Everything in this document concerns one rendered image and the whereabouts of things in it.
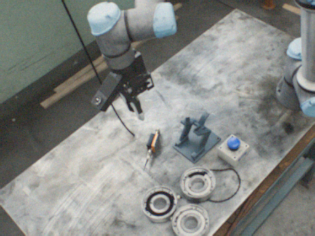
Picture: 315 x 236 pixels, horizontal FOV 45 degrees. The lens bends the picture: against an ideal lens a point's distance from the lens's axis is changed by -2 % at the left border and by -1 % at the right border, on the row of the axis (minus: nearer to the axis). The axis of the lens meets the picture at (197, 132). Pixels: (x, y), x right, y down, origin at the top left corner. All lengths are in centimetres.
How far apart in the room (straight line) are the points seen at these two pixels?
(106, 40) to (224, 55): 71
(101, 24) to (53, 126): 169
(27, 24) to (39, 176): 135
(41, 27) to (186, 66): 128
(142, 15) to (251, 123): 58
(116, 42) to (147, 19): 9
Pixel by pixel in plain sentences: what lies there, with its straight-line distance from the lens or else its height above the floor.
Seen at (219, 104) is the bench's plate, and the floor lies 80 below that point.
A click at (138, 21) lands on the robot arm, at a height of 130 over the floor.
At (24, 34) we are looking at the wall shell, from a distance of 252.
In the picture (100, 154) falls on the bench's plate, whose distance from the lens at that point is 130.
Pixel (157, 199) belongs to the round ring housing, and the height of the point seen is 82.
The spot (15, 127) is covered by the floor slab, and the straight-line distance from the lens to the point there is 265.
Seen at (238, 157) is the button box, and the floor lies 84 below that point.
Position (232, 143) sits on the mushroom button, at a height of 87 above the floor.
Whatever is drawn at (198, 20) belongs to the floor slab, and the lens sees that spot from 302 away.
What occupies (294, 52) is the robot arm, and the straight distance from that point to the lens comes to 122.
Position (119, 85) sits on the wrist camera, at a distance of 101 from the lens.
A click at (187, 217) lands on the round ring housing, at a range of 111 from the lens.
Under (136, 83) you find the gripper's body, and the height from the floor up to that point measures 111.
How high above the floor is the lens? 184
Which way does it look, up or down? 54 degrees down
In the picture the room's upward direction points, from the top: 6 degrees counter-clockwise
